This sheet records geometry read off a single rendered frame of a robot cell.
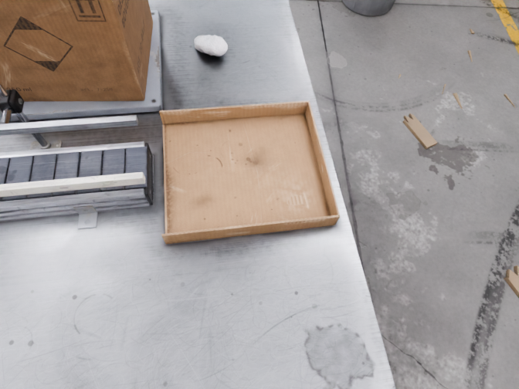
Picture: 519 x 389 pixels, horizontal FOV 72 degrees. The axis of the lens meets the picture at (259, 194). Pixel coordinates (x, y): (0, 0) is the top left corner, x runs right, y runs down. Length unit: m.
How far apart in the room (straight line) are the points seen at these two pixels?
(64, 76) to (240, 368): 0.59
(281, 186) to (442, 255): 1.16
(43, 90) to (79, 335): 0.46
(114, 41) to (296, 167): 0.39
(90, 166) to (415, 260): 1.34
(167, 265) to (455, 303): 1.30
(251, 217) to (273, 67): 0.38
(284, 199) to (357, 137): 1.24
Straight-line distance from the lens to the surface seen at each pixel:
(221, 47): 0.86
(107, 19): 0.67
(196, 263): 0.62
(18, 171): 0.73
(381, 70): 2.24
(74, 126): 0.63
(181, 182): 0.68
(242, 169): 0.69
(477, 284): 1.76
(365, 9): 2.55
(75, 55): 0.73
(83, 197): 0.66
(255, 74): 0.85
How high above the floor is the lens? 1.42
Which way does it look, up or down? 62 degrees down
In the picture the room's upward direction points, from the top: 8 degrees clockwise
